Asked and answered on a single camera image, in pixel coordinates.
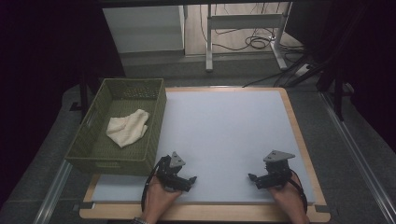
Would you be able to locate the person's left hand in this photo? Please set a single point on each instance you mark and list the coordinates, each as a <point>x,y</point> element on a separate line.
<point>160,200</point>

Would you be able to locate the black tape piece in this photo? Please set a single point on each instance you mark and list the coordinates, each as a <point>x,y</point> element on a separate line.
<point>322,208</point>
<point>84,206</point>

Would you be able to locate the light grey table mat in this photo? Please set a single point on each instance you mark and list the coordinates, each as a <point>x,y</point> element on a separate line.
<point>224,130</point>

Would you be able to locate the dark metal stand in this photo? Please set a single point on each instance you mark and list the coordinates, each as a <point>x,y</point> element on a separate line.
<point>337,93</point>
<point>84,93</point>

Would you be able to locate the white cabinet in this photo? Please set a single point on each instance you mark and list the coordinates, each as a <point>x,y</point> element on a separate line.
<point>146,28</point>

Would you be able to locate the white power strip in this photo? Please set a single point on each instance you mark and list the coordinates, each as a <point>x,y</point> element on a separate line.
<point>302,70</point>

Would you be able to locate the grey metal desk frame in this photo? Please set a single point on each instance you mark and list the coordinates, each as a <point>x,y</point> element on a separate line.
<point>246,21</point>

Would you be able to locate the aluminium rail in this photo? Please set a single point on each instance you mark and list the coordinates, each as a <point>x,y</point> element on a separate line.
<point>53,193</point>
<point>358,155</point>

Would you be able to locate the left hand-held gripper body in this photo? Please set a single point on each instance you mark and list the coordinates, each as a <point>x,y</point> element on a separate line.
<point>169,172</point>

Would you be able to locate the green woven plastic basket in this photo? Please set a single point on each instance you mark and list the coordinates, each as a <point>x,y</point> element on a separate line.
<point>124,152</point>

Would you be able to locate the cream knitted towel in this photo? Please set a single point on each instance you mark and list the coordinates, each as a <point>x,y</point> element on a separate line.
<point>127,129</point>

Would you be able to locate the person's right hand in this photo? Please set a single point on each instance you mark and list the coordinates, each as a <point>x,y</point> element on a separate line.
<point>289,199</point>

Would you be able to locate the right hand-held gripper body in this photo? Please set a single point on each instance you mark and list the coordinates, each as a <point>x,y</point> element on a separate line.
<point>277,172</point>

